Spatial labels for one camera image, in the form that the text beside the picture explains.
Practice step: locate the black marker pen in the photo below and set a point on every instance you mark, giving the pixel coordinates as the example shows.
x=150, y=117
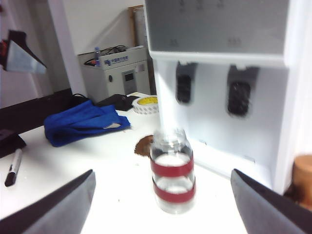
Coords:
x=14, y=168

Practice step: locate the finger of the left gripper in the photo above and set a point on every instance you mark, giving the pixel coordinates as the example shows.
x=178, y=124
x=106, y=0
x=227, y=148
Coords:
x=22, y=58

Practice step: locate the gold cylindrical can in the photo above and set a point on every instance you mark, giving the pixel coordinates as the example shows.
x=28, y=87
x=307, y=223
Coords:
x=303, y=178

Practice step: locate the white AUX water dispenser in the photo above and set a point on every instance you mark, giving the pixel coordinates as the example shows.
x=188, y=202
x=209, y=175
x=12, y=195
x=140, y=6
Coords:
x=219, y=24

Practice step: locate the white tape roll yellow core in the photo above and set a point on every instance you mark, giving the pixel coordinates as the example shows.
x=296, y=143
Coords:
x=146, y=107

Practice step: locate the grey cabinet with blue logo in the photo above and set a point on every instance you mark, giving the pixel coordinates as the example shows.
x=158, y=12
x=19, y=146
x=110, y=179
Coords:
x=112, y=78

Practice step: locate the blue cloth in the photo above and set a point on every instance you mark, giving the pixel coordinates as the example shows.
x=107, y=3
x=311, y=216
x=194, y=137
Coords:
x=80, y=122

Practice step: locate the black soft pouch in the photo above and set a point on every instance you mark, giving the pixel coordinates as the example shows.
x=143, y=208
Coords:
x=117, y=101

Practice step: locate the clear bottle with red bands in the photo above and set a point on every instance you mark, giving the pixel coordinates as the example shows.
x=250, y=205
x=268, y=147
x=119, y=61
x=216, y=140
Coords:
x=170, y=168

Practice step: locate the plastic bottle with blue cap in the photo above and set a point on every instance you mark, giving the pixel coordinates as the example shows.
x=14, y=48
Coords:
x=97, y=57

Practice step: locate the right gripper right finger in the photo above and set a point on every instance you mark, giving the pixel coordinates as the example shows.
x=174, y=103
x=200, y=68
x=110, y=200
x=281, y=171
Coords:
x=268, y=209

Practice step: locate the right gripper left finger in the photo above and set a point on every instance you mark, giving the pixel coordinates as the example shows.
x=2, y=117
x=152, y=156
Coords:
x=48, y=209

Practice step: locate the grey dispenser tap paddle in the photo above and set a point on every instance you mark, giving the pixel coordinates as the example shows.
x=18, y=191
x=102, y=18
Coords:
x=185, y=73
x=241, y=78

